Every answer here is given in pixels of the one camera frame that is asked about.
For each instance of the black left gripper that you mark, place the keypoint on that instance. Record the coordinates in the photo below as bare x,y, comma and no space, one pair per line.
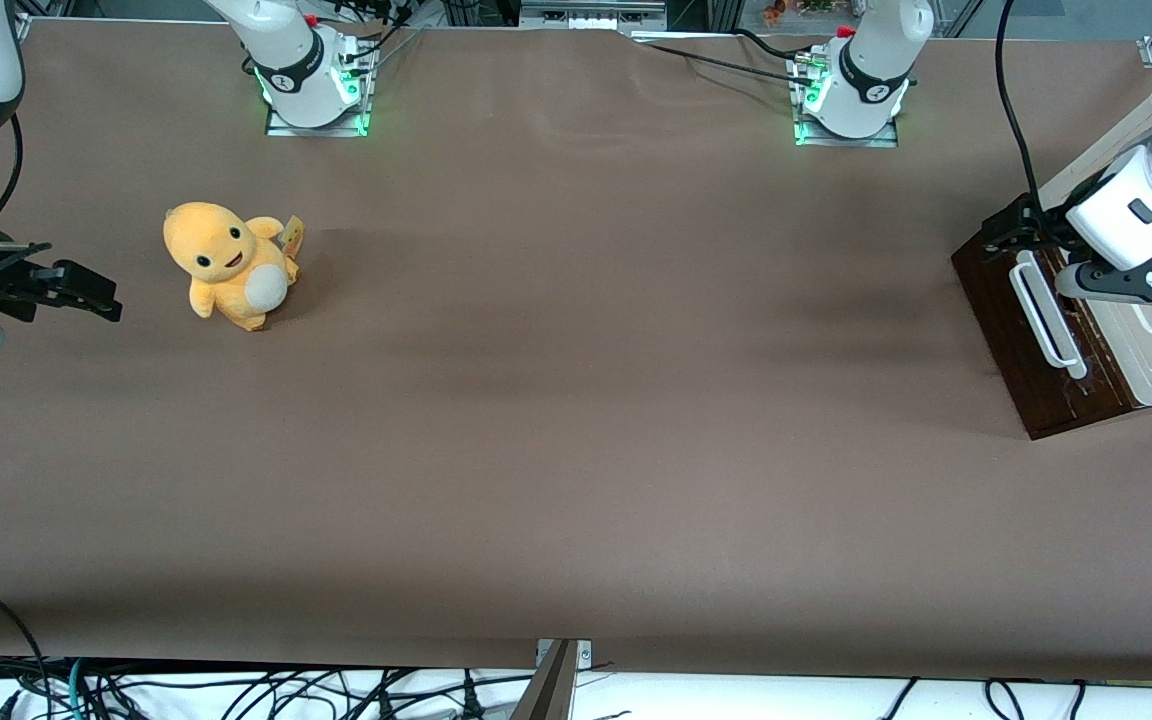
1044,228

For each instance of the dark wood drawer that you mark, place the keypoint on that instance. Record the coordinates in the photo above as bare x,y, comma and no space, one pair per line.
1098,375

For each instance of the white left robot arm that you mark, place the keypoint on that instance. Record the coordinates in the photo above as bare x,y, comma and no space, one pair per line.
871,70

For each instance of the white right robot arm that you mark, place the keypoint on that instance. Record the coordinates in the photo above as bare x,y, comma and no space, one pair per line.
296,60

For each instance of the orange plush toy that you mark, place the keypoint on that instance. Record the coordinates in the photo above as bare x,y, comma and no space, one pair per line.
231,270

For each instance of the table cover sheet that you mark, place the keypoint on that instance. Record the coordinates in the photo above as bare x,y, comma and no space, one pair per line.
576,420

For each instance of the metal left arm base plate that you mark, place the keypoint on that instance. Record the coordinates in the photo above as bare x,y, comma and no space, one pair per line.
846,140

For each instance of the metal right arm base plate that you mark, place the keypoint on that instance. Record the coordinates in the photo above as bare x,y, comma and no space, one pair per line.
316,130

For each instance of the grey equipment rail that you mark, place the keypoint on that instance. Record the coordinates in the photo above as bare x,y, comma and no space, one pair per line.
591,15

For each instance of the silver metal bracket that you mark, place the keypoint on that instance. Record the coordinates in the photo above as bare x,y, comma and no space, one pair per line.
584,652

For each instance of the dark metal post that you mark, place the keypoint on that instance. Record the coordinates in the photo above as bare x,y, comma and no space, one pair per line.
546,695

